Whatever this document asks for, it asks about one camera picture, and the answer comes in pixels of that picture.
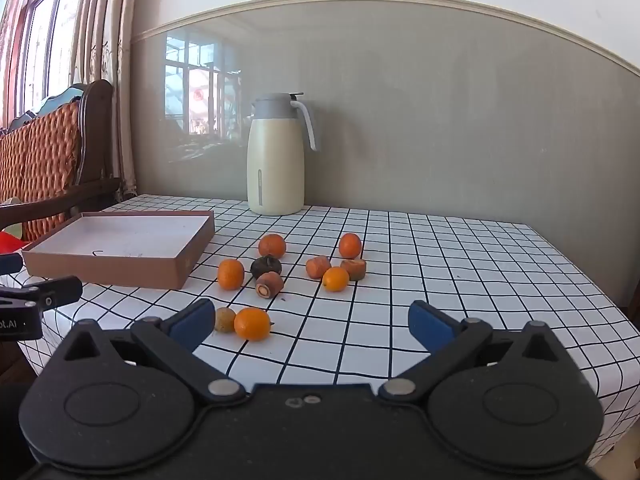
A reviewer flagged orange carrot piece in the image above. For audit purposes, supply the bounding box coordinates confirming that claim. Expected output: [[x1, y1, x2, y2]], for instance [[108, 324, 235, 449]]
[[255, 271, 285, 299], [306, 255, 332, 279], [340, 258, 367, 281]]

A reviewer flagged small orange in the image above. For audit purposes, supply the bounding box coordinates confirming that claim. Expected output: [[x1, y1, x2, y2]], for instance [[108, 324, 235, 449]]
[[258, 233, 287, 259], [322, 266, 350, 292], [338, 233, 363, 260], [233, 307, 273, 342], [217, 258, 246, 291]]

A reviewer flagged beige patterned curtain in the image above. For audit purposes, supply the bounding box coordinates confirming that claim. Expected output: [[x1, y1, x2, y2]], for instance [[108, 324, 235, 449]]
[[75, 0, 143, 198]]

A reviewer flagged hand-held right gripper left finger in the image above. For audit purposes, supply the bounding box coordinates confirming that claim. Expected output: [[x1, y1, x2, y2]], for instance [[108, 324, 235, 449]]
[[47, 298, 247, 407]]

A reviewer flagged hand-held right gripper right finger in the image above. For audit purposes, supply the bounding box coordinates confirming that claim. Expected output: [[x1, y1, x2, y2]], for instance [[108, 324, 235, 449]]
[[377, 300, 581, 406]]

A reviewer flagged orange woven chair cushion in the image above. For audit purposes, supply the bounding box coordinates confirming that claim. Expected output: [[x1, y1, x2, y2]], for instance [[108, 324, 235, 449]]
[[0, 100, 83, 241]]

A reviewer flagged red plastic bag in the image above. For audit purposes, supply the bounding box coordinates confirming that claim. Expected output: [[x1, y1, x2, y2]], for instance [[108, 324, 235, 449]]
[[0, 231, 26, 256]]

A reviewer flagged dark wooden armchair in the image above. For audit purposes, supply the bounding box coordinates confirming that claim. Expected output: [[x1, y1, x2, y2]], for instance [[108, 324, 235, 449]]
[[0, 79, 121, 243]]

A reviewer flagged red framed window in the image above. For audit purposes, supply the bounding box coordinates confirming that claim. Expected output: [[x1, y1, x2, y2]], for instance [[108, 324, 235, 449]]
[[0, 0, 93, 126]]

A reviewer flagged black white checked tablecloth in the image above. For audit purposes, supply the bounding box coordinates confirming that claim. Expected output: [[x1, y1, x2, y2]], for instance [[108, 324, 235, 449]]
[[30, 194, 640, 466]]

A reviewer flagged brown cardboard box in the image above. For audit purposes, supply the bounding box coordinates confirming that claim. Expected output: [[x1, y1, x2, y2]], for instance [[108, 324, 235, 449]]
[[21, 210, 216, 290]]

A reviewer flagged dark brown round fruit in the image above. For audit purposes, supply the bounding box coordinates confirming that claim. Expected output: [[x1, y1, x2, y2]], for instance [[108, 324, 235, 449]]
[[250, 255, 282, 281]]

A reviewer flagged cream thermos jug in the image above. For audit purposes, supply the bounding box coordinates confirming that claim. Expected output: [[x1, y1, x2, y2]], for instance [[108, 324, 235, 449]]
[[247, 92, 318, 216]]

